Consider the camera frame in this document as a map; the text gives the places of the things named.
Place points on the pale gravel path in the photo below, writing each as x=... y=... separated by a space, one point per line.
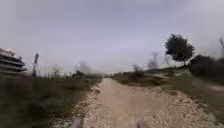
x=115 y=103

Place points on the dark round-crowned tree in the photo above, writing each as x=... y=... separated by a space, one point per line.
x=179 y=47

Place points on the pole with sign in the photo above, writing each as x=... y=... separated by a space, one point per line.
x=35 y=60

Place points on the overgrown grass verge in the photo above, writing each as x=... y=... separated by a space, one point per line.
x=30 y=96
x=196 y=90

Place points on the dark bush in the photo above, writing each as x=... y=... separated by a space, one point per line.
x=206 y=68

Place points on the tiered grey building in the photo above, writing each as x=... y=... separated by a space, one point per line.
x=10 y=63

